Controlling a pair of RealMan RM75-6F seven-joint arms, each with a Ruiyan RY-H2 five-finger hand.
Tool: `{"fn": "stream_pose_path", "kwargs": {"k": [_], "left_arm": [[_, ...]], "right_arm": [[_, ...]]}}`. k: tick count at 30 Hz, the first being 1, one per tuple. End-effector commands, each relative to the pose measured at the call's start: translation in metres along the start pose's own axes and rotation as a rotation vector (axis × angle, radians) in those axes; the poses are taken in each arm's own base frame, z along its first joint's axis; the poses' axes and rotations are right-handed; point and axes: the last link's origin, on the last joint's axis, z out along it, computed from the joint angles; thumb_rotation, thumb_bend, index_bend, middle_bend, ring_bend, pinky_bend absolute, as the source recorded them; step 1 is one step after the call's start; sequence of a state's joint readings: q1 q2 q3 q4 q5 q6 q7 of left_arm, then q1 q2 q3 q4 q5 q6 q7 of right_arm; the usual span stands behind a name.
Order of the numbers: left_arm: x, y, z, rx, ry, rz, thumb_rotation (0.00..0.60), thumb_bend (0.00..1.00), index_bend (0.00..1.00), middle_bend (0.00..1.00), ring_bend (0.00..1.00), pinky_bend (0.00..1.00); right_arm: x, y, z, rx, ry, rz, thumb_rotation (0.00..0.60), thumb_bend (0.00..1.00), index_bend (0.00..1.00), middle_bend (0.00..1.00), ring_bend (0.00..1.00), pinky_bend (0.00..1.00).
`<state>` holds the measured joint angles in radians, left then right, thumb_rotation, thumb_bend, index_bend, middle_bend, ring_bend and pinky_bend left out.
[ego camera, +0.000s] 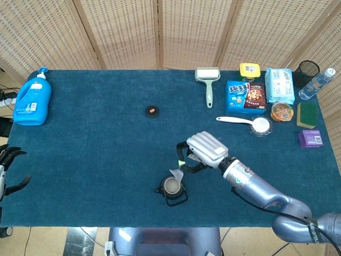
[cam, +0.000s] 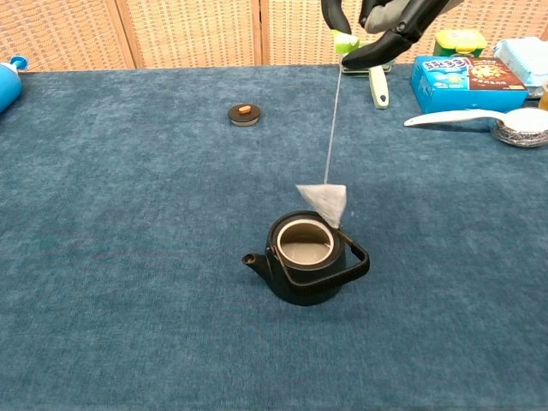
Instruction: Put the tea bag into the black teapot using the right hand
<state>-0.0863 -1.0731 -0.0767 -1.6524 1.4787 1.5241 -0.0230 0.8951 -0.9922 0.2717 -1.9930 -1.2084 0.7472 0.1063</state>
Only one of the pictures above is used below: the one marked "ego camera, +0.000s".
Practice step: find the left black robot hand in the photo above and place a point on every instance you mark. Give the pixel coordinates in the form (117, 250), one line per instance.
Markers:
(12, 153)

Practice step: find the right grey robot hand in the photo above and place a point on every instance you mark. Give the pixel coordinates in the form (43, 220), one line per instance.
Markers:
(207, 148)

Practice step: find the pyramid tea bag green tag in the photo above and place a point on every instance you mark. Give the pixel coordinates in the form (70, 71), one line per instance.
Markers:
(177, 174)

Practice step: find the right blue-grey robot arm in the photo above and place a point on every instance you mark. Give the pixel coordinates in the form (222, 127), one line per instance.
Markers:
(258, 186)

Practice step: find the black cast iron teapot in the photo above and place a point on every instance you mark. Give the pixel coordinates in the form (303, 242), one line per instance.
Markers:
(173, 198)

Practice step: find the small black lid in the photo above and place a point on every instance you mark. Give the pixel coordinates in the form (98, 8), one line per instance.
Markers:
(152, 111)

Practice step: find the white power strip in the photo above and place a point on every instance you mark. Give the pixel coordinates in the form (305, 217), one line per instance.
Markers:
(9, 101)

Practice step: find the blue detergent pump bottle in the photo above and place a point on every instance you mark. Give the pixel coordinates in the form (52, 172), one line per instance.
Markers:
(32, 104)

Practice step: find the pale green lint roller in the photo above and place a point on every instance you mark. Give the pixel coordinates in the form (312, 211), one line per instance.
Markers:
(209, 90)

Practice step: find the blue cookie box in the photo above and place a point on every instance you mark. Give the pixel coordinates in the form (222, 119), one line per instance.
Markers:
(245, 98)

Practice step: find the black caster wheel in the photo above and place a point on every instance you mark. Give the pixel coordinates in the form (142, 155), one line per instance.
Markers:
(6, 232)

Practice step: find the blue table cloth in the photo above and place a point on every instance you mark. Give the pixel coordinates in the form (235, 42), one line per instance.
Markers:
(93, 160)

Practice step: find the orange jelly cup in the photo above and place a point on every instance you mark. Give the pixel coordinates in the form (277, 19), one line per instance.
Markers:
(282, 112)

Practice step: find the light blue wet wipes pack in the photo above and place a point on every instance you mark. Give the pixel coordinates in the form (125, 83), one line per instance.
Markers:
(279, 85)

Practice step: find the blue-grey robot torso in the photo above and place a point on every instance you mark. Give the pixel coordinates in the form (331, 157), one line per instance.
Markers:
(165, 241)

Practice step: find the small purple box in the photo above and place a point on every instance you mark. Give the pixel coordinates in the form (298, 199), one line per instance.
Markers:
(310, 138)

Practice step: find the green yellow sponge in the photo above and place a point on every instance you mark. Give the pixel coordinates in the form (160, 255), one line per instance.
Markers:
(307, 114)

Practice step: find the black mesh pen holder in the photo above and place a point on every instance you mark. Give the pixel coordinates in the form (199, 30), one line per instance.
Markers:
(302, 77)

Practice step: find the clear plastic water bottle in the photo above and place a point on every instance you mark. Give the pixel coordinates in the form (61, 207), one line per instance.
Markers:
(314, 85)

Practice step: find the woven bamboo folding screen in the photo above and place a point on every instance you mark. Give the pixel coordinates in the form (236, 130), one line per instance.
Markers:
(128, 32)

